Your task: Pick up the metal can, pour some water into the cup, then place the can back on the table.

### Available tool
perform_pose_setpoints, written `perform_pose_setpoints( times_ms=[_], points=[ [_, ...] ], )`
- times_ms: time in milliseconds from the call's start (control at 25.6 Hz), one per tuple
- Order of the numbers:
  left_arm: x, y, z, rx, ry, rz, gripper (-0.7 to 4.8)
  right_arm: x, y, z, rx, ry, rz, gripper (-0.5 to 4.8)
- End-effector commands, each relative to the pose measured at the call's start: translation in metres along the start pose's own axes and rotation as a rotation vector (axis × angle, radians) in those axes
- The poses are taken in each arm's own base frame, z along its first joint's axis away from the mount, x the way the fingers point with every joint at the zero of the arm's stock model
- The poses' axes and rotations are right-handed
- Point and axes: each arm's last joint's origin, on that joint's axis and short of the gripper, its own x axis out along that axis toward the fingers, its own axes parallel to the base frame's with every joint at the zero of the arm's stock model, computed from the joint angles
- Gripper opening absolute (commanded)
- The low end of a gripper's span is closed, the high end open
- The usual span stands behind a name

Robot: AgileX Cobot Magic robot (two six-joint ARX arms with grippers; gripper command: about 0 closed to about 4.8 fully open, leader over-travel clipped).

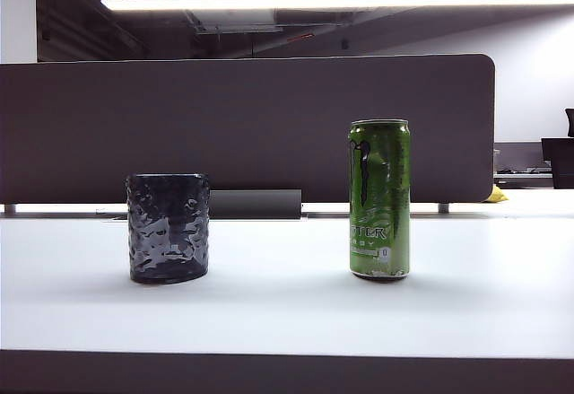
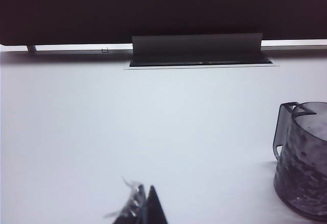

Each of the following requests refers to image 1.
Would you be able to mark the black office chair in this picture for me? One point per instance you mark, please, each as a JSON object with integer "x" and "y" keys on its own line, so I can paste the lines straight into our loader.
{"x": 570, "y": 122}

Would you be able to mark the small yellow object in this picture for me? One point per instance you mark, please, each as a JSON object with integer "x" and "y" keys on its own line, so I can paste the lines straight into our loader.
{"x": 498, "y": 194}

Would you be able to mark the black background cabinet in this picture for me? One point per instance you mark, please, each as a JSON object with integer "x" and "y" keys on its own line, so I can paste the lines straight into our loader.
{"x": 560, "y": 160}

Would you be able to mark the red ceiling sign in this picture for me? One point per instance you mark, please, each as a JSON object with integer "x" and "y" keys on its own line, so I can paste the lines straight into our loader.
{"x": 299, "y": 37}

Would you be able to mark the green energy drink can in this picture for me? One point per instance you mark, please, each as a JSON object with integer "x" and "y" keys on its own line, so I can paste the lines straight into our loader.
{"x": 381, "y": 196}

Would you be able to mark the silver divider foot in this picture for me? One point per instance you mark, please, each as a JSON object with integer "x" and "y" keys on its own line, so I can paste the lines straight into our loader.
{"x": 443, "y": 207}
{"x": 10, "y": 208}

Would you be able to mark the dark textured glass cup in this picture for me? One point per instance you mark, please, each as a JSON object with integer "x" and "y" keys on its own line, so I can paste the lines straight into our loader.
{"x": 168, "y": 232}

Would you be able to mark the long ceiling light strip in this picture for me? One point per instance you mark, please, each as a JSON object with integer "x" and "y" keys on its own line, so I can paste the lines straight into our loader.
{"x": 314, "y": 1}

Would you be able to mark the grey desk divider panel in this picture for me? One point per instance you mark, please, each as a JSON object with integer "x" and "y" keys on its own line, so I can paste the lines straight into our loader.
{"x": 246, "y": 125}

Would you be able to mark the grey background desk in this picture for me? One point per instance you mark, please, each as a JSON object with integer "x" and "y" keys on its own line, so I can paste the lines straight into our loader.
{"x": 522, "y": 174}

